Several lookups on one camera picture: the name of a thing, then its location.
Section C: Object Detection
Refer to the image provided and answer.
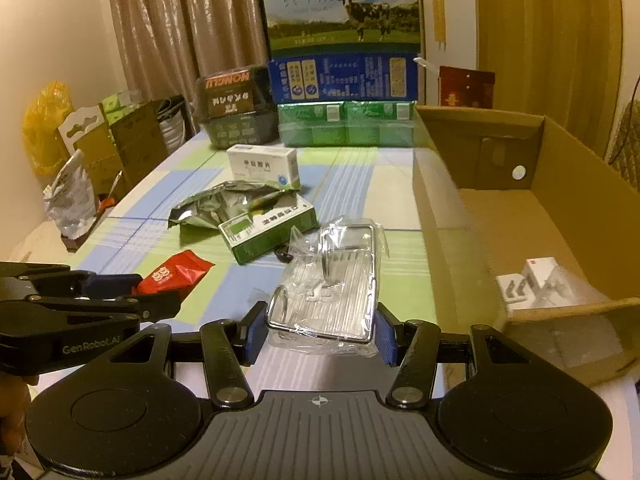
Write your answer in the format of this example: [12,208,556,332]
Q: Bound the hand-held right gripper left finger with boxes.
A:
[107,301,268,407]

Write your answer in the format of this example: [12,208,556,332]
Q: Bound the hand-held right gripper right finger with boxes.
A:
[376,302,543,408]

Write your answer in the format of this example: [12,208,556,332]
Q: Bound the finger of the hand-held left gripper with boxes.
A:
[0,261,144,298]
[0,290,182,333]

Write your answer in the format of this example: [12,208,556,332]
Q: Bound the red snack packet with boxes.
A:
[131,250,216,297]

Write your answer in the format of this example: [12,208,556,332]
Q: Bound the clear bag with metal rack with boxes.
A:
[252,217,391,358]

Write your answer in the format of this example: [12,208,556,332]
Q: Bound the silver foil bag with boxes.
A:
[167,180,286,228]

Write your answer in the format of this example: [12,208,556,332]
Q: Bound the white power adapter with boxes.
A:
[496,257,566,311]

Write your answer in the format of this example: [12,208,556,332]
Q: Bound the clear plastic blister tray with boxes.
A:
[532,265,613,311]

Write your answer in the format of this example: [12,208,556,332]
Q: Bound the checkered cloth covered desktop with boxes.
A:
[10,132,506,401]

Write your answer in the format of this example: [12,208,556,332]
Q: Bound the person's left hand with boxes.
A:
[0,374,32,456]

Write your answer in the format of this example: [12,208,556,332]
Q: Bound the dark red box base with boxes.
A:
[60,230,93,253]

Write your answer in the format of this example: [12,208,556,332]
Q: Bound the white plastic bag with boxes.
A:
[44,149,98,238]

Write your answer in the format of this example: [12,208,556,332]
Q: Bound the green and white medicine box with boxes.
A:
[218,205,318,266]

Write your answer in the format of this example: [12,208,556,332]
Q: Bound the small brown cardboard box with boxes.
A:
[75,125,126,201]

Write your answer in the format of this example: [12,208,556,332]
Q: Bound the tall brown cardboard box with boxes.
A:
[110,102,168,186]

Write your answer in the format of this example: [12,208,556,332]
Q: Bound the white carved chair back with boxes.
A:
[57,105,108,151]

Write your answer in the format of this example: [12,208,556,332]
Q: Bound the white medicine box green stripe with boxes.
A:
[226,144,301,192]

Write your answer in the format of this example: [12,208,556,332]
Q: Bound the stacked white buckets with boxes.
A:
[157,100,193,153]

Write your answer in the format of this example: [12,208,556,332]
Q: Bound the yellow plastic bag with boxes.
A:
[22,80,76,176]

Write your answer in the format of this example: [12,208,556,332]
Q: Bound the green tissue packs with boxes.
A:
[102,91,143,123]

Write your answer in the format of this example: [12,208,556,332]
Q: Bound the green shrink-wrapped carton pack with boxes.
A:
[345,100,416,148]
[277,102,347,147]

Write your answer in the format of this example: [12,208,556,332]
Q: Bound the dark green lidded food box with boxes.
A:
[194,64,280,150]

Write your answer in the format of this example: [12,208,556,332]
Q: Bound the blue milk carton box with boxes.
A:
[267,52,418,106]

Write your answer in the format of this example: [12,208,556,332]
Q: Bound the dark red gift box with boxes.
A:
[438,66,496,109]

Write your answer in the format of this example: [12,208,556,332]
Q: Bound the beige curtain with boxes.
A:
[105,0,271,106]

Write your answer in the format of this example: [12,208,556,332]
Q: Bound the quilted chair back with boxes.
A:
[605,100,640,178]

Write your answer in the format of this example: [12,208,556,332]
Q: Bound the cow print milk carton box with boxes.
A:
[257,0,423,58]

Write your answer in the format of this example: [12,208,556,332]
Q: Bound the yellow wooden door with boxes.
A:
[472,0,623,161]

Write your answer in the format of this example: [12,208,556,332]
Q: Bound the orange handled screwdriver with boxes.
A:
[97,170,123,216]

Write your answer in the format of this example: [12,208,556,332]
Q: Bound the yellow hanging wall ornament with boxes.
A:
[431,0,446,51]

